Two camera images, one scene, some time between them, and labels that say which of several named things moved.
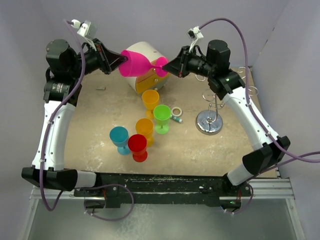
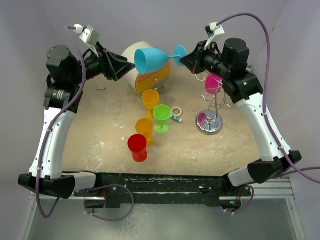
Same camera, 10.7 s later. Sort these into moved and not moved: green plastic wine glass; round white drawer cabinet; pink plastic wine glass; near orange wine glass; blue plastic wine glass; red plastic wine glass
Moved: blue plastic wine glass; pink plastic wine glass
Not moved: near orange wine glass; red plastic wine glass; green plastic wine glass; round white drawer cabinet
